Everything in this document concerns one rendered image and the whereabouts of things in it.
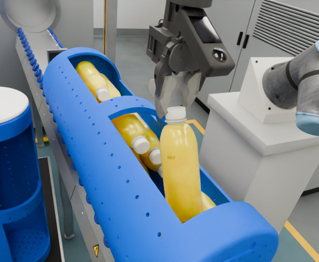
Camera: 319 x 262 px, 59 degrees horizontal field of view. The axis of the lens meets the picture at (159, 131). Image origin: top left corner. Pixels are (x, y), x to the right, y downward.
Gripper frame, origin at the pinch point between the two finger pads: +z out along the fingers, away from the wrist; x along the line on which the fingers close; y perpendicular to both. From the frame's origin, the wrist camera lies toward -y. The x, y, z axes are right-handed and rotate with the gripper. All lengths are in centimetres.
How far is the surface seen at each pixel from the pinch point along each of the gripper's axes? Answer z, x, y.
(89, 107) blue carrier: 12.5, 8.3, 25.3
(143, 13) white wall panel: 102, -233, 471
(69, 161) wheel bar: 41, 11, 38
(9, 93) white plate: 31, 25, 72
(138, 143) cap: 14.9, 0.9, 10.6
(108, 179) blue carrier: 15.1, 11.6, 1.9
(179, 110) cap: -1.5, 0.2, -1.6
